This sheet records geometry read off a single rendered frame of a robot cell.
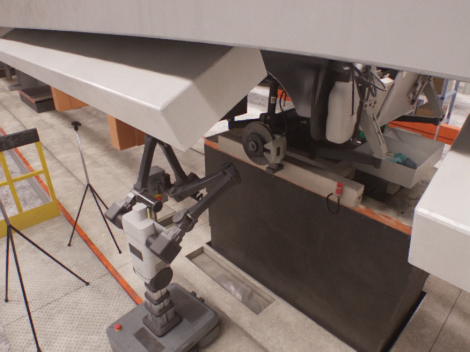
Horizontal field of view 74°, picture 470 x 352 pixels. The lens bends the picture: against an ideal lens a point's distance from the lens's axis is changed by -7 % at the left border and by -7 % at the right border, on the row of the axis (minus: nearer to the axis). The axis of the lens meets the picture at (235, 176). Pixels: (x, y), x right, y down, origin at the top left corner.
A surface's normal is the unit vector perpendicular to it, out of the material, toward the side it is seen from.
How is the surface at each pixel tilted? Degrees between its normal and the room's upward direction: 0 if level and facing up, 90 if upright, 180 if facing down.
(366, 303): 90
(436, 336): 0
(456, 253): 117
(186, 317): 0
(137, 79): 27
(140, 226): 0
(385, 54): 90
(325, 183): 90
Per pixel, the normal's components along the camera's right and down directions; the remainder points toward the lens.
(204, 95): 0.69, 0.34
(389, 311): -0.72, 0.33
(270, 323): 0.00, -0.88
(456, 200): -0.32, -0.64
